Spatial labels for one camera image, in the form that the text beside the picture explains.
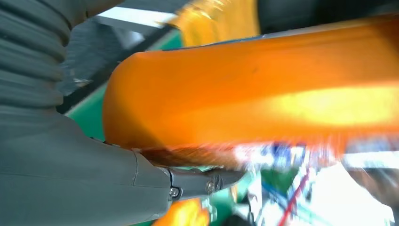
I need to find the red pole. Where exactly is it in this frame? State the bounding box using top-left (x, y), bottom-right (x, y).
top-left (277, 168), bottom-right (312, 226)

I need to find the yellow taped cardboard board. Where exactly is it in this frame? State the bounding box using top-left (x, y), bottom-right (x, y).
top-left (168, 0), bottom-right (259, 48)

